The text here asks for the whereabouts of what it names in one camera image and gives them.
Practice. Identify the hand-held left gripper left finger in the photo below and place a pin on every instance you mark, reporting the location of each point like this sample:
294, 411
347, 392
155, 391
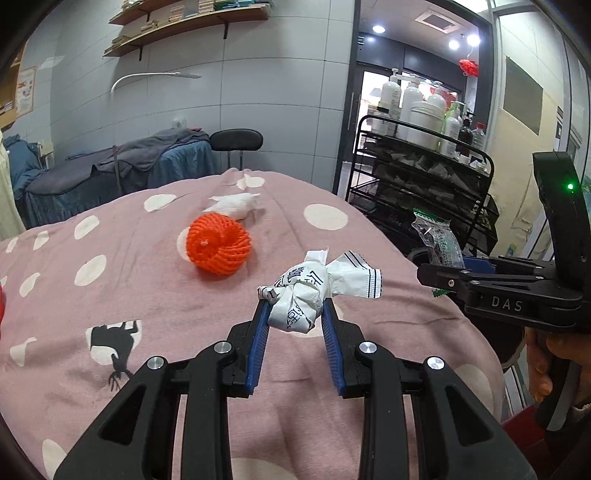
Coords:
258, 344

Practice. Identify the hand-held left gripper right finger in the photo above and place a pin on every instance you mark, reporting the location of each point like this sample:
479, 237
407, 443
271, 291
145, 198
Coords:
331, 353

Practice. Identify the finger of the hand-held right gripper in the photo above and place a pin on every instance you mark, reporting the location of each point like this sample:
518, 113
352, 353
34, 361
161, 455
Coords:
445, 279
480, 264

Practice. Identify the clear wrapper green edge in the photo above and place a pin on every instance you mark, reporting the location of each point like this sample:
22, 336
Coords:
438, 240

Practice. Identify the printed white paper wrapper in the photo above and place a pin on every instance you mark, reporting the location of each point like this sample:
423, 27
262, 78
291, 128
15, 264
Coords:
300, 295

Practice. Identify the person's right forearm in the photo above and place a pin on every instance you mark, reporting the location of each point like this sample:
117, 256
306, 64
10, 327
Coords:
577, 447

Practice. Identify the person's right hand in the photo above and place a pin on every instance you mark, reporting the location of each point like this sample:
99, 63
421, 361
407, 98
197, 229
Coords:
539, 364

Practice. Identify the orange foam net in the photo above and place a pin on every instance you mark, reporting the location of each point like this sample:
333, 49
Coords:
217, 244

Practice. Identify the clear bottle red cap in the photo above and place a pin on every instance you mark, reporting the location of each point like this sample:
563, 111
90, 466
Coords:
479, 138

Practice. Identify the dark glass bottle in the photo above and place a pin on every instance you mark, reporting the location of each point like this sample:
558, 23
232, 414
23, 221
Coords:
465, 138

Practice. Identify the pink polka-dot blanket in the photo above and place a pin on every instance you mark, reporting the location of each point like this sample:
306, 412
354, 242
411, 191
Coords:
138, 286

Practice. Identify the white bottle green cap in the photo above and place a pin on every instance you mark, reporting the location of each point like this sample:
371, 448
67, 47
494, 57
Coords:
450, 131

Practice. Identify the crumpled white tissue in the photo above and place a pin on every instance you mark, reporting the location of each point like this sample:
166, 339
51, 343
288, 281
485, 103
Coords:
235, 205

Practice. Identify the red cloth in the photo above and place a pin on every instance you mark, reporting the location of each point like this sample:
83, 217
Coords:
521, 438

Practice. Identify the white plastic jar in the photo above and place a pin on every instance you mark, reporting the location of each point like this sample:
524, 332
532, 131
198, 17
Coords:
425, 124

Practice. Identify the tall white pump bottle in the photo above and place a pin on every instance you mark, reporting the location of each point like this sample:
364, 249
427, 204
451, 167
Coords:
390, 97
412, 101

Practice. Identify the massage bed blue skirt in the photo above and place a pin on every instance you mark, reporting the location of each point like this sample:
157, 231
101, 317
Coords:
184, 161

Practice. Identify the red hanging ornament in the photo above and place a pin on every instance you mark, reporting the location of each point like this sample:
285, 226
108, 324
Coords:
468, 67

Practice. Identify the white bottles on cart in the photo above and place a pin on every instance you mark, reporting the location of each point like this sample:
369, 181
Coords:
369, 87

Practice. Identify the black chair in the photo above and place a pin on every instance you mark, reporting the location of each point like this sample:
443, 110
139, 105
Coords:
235, 138

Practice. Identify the ceiling spotlight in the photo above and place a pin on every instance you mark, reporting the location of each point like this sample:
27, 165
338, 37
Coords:
473, 39
378, 28
454, 44

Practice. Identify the grey bed blanket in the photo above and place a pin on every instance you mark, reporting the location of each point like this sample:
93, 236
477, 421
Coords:
138, 154

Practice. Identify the ceiling air vent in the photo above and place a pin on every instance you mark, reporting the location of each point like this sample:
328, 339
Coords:
436, 21

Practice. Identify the red snack packet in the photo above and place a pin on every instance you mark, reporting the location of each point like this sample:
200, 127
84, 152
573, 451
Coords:
2, 304

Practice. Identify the cream cloth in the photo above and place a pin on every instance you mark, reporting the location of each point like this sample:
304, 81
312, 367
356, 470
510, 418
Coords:
9, 198

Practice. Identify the white floor lamp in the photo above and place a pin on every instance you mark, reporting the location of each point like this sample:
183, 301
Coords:
138, 76

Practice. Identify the blue jacket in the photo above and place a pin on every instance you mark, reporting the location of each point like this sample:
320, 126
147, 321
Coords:
23, 161

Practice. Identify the wooden bookcase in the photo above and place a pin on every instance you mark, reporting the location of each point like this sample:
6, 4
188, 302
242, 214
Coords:
5, 121

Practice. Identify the dark wall panel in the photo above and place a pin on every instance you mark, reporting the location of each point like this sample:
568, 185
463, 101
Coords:
521, 97

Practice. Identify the wooden wall shelf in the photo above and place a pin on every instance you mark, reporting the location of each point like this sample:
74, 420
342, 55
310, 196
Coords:
207, 14
175, 34

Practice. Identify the wall poster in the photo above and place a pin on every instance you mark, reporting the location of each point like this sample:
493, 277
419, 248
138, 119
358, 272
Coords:
25, 92

